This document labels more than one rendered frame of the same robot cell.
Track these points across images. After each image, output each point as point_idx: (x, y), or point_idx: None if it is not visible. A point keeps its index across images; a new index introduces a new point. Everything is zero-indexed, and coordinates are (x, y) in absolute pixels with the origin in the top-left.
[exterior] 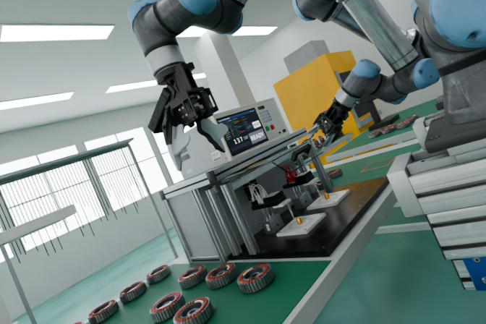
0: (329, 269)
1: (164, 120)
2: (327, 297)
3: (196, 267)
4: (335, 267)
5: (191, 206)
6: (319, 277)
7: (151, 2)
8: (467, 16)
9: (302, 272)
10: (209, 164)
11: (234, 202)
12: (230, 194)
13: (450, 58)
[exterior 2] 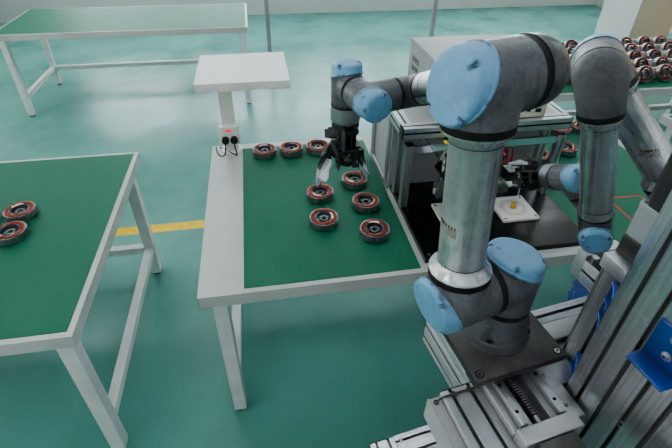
0: (410, 272)
1: (323, 151)
2: (393, 284)
3: (361, 174)
4: (416, 274)
5: (386, 125)
6: (399, 271)
7: (347, 74)
8: (418, 302)
9: (399, 256)
10: None
11: (407, 164)
12: (406, 157)
13: None
